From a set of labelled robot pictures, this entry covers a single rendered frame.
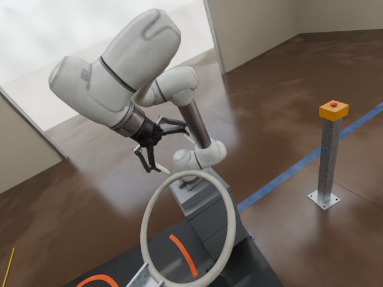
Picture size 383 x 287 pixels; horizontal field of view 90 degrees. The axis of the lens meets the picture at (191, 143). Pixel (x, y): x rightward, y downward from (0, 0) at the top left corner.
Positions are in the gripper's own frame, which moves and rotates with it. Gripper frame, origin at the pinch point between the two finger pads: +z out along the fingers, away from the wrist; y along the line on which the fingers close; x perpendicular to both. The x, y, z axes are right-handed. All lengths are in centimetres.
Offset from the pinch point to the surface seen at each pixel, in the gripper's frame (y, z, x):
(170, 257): 95, 135, -54
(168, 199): 67, 155, -124
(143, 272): 48, 24, 3
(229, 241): 12.6, 24.7, 22.5
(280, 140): -97, 216, -78
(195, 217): 32, 80, -27
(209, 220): 29, 94, -25
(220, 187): 0.1, 24.6, 6.0
